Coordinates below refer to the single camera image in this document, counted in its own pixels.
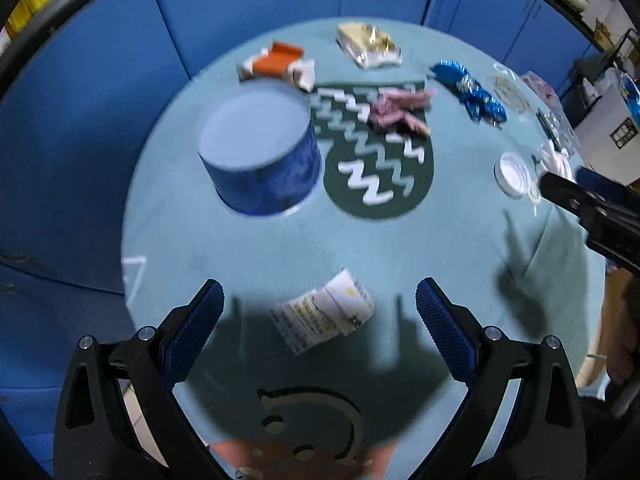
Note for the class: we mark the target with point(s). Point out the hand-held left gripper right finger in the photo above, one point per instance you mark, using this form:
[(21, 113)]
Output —
[(445, 335)]

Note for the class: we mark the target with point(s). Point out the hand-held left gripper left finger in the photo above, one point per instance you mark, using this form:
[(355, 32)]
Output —
[(195, 332)]

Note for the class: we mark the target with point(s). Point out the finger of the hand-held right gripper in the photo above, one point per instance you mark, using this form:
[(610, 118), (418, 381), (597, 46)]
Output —
[(565, 190), (610, 185)]

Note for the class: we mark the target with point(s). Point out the clear plastic packaging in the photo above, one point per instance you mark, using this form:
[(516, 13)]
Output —
[(550, 122)]

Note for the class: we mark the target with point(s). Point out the white paper carton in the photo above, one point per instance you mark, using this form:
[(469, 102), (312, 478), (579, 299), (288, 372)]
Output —
[(325, 312)]

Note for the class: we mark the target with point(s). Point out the blue foil wrapper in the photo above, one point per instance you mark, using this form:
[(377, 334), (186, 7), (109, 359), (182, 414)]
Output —
[(467, 87)]

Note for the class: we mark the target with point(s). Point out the orange and white carton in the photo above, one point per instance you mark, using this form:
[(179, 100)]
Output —
[(272, 60)]

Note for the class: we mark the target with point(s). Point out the pink and white wrapper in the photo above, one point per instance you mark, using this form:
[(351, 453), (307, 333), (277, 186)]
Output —
[(554, 160)]

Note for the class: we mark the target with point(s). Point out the white round lid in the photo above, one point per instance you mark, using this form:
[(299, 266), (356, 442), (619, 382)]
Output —
[(512, 175)]

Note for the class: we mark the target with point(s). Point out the white storage cabinet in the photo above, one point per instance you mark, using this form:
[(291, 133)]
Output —
[(602, 120)]

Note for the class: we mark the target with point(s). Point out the blue packet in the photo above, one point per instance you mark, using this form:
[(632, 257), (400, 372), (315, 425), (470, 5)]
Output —
[(631, 92)]

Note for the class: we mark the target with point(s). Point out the clear round plastic lid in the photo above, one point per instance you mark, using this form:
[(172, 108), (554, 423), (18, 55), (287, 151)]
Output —
[(510, 92)]

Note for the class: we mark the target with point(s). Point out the teal printed tablecloth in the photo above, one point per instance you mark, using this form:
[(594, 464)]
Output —
[(300, 250)]

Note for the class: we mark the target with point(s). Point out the gold snack bag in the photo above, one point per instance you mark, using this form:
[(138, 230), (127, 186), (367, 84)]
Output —
[(367, 45)]

